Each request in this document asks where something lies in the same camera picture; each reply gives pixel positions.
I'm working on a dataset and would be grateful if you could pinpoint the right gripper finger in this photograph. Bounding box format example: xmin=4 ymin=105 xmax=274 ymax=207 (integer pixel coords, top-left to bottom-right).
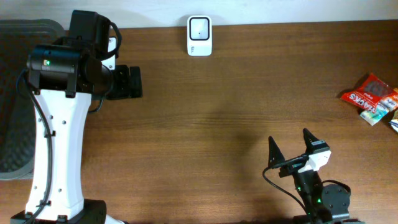
xmin=303 ymin=128 xmax=318 ymax=154
xmin=268 ymin=136 xmax=285 ymax=168

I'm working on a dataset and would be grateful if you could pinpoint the teal tissue pack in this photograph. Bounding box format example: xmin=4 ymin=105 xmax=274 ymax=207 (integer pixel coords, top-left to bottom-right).
xmin=360 ymin=105 xmax=389 ymax=126

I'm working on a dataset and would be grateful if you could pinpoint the red candy bag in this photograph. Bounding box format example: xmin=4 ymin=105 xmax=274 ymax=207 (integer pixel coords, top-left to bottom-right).
xmin=340 ymin=73 xmax=393 ymax=112

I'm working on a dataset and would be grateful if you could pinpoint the yellow snack bag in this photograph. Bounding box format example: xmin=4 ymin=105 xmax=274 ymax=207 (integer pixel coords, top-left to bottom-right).
xmin=389 ymin=110 xmax=398 ymax=133

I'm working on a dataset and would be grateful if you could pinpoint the orange tissue pack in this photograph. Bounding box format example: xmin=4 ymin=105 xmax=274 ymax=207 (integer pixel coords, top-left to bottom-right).
xmin=380 ymin=88 xmax=397 ymax=111

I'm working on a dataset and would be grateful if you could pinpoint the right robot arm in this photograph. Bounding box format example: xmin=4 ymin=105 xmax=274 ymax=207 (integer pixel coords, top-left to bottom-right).
xmin=262 ymin=128 xmax=351 ymax=223

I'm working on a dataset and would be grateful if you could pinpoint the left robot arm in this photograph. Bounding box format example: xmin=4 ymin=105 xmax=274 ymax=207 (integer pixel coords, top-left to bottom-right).
xmin=10 ymin=10 xmax=143 ymax=224

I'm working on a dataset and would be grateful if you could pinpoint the grey plastic mesh basket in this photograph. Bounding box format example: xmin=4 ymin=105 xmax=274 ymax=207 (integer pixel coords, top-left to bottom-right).
xmin=1 ymin=19 xmax=65 ymax=180

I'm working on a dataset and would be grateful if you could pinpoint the right black cable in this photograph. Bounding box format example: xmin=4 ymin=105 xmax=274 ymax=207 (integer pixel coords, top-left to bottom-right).
xmin=262 ymin=155 xmax=312 ymax=218

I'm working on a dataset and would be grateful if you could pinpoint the black cable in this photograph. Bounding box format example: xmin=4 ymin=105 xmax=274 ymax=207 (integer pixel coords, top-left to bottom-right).
xmin=262 ymin=155 xmax=312 ymax=218
xmin=16 ymin=68 xmax=53 ymax=218

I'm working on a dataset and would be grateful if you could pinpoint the left black cable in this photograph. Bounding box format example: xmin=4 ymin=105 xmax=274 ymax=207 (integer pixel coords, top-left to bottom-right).
xmin=16 ymin=68 xmax=53 ymax=218

